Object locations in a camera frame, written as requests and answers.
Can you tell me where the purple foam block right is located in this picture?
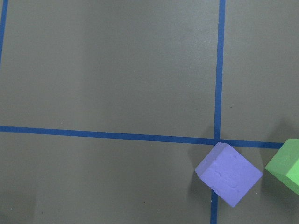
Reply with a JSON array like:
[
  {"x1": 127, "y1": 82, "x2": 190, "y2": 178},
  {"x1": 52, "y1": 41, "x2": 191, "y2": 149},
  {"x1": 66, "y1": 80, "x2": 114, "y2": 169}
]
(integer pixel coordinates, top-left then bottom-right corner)
[{"x1": 195, "y1": 142, "x2": 263, "y2": 207}]

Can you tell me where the green foam block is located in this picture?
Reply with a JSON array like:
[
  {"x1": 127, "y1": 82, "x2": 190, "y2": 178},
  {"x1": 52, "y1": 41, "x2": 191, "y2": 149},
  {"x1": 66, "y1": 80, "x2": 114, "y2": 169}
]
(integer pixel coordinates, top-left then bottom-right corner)
[{"x1": 265, "y1": 139, "x2": 299, "y2": 195}]

